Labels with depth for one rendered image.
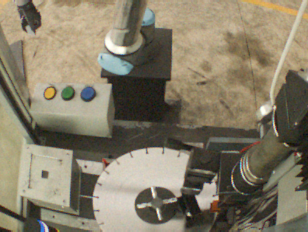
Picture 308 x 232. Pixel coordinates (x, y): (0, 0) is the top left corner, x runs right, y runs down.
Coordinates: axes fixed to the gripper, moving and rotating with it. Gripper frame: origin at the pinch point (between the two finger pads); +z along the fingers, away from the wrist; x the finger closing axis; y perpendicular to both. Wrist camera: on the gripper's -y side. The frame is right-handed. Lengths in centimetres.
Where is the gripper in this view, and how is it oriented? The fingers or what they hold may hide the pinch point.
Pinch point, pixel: (35, 33)
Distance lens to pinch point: 129.3
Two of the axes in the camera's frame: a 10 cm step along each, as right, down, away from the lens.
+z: -0.1, 4.4, 9.0
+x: -8.1, 5.3, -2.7
